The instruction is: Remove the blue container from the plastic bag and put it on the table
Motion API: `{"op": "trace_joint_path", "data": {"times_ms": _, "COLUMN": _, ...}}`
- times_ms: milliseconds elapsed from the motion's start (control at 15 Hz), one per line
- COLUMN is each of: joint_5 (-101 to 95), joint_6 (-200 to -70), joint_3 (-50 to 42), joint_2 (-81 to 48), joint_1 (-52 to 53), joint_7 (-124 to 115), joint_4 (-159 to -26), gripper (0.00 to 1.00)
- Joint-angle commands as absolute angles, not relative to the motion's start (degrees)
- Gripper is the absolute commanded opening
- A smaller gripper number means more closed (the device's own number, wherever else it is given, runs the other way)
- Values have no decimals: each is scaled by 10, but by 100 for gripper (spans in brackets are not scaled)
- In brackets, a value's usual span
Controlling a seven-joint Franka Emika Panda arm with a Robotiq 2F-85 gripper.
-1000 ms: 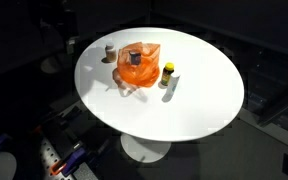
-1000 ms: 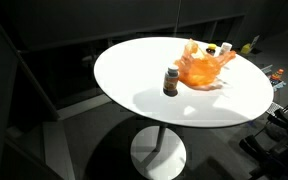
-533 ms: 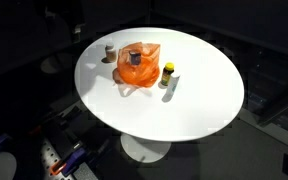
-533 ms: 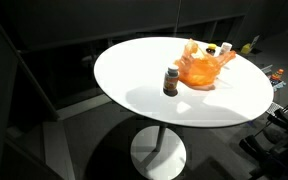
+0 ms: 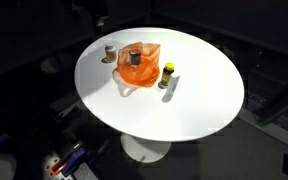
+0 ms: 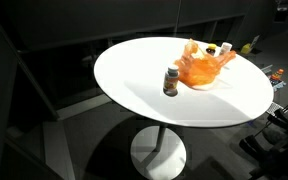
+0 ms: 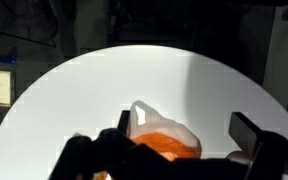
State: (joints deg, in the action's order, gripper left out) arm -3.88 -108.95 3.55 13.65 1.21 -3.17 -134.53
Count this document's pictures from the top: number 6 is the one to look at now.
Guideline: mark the white table pedestal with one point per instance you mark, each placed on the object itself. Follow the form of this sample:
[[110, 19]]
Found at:
[[159, 156]]

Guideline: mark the thin grey pole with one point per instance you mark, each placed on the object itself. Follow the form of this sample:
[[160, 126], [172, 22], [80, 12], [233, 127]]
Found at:
[[177, 18]]

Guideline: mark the black equipment stand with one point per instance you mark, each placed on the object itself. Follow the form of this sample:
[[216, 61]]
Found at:
[[277, 150]]

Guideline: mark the yellow plastic object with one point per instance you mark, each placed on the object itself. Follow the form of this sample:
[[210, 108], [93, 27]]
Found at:
[[246, 49]]

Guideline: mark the white paper card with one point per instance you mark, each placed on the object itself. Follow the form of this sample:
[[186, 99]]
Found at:
[[254, 40]]

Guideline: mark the orange bottle orange cap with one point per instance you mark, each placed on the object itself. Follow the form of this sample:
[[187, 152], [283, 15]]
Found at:
[[276, 76]]

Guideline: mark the white bottle white cap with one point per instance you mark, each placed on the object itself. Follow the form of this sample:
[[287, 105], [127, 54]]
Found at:
[[225, 48]]

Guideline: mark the metal mesh plate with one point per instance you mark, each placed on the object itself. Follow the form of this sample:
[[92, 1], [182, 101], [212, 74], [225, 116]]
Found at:
[[274, 107]]

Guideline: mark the blue printed packet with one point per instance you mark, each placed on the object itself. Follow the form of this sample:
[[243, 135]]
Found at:
[[279, 85]]

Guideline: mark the orange plastic bag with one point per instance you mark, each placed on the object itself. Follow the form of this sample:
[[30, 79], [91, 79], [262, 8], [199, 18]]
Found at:
[[197, 71]]

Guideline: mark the dark bottle yellow cap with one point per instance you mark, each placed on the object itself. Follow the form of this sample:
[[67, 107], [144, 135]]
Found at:
[[211, 50]]

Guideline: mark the dark shelf unit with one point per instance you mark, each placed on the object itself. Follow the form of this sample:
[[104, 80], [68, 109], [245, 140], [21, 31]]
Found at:
[[117, 23]]

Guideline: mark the orange label vitamin bottle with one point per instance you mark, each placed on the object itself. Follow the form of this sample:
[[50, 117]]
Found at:
[[170, 83]]

